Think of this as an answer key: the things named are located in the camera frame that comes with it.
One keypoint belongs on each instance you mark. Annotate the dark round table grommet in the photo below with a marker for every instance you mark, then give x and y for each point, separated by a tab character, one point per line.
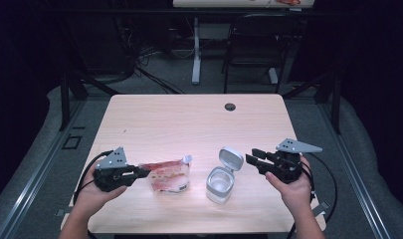
230	107

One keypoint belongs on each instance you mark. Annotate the person's left hand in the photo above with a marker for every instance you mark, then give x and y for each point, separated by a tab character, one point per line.
89	199

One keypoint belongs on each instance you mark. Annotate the orange object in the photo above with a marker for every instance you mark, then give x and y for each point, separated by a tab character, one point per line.
288	2

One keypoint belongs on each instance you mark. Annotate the black square floor socket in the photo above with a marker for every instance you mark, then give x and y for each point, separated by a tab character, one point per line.
72	142

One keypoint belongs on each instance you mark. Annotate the white desk leg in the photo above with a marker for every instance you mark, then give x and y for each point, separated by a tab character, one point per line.
273	75
196	59

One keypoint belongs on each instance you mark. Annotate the aluminium floor rail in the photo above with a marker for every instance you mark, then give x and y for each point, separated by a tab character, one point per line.
34	179
366	199

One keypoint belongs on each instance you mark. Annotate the red and white refill pouch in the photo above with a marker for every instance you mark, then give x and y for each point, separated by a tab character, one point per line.
169	176

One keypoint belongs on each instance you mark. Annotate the black metal stand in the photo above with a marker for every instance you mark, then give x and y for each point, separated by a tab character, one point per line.
336	109
65	106

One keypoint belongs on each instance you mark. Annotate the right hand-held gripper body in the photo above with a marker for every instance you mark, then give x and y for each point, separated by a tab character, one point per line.
287	166

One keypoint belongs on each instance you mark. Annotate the light wooden desk top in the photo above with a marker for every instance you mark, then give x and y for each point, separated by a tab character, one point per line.
222	3

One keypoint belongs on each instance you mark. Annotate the person's right hand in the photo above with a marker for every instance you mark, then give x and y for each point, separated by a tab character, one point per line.
298	195

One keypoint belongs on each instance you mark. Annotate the black folding chair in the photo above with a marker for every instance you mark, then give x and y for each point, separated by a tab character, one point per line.
255	33

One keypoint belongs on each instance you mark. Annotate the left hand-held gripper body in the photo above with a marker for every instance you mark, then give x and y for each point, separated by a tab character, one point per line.
114	176

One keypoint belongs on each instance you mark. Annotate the gray tape strip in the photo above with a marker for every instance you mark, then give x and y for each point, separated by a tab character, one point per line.
322	208
60	212

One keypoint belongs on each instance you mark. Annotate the clear jar with gray lid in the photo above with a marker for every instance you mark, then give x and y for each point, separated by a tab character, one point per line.
215	195

